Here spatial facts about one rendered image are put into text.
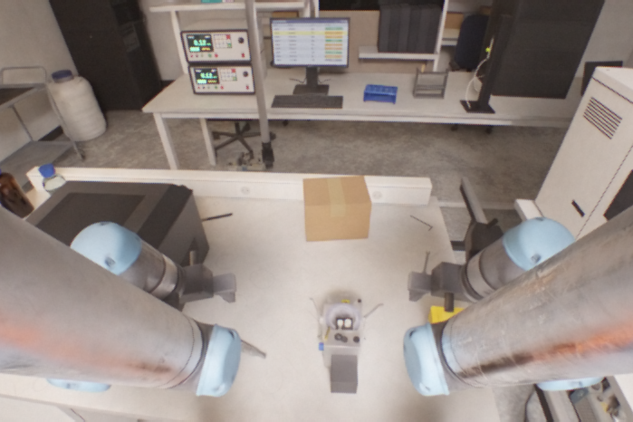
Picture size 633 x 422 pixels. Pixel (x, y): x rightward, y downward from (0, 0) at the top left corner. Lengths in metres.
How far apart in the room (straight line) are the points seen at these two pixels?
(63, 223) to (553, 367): 1.02
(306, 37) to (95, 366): 2.26
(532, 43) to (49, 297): 2.57
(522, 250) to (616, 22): 5.66
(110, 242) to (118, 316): 0.22
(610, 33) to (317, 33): 4.47
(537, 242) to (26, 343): 0.46
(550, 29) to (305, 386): 2.36
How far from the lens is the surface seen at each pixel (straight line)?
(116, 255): 0.46
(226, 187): 1.41
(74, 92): 4.53
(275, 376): 0.94
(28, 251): 0.20
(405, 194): 1.35
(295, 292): 1.06
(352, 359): 0.87
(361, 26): 2.77
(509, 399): 2.07
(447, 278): 0.60
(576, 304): 0.22
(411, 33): 2.61
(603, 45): 6.07
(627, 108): 1.24
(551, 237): 0.48
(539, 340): 0.25
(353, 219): 1.15
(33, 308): 0.21
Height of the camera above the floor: 1.75
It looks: 40 degrees down
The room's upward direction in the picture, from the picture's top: 1 degrees counter-clockwise
